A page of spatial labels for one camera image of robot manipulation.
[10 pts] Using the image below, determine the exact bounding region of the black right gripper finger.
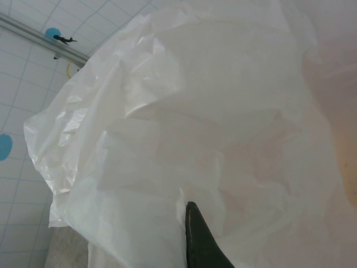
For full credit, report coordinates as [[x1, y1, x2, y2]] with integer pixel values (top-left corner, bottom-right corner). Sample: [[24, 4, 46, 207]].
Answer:
[[184, 200, 235, 268]]

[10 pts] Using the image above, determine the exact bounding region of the white plastic bag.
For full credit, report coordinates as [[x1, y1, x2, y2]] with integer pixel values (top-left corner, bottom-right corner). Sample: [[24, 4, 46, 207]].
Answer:
[[23, 0, 357, 268]]

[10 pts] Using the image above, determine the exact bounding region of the blue circle dolphin sticker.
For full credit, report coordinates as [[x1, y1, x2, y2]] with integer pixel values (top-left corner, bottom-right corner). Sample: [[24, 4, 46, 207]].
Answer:
[[0, 133, 14, 163], [44, 27, 79, 46]]

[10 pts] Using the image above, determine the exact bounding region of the yellow ring dolphin sticker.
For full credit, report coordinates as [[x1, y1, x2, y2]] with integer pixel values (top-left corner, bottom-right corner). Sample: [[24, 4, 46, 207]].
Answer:
[[65, 61, 82, 79]]

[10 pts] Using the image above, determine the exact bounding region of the aluminium frame post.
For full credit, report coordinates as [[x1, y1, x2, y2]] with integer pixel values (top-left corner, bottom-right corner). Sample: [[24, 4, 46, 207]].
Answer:
[[0, 12, 91, 64]]

